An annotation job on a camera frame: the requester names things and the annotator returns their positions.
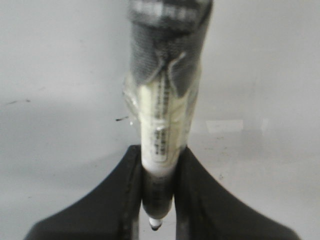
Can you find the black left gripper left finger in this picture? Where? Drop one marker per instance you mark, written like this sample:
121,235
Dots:
108,212

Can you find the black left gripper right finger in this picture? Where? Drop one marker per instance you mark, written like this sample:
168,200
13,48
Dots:
205,210

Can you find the white whiteboard with aluminium frame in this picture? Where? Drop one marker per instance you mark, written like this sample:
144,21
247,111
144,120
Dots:
64,124

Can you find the white black whiteboard marker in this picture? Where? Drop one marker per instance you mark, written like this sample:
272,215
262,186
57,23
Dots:
161,89

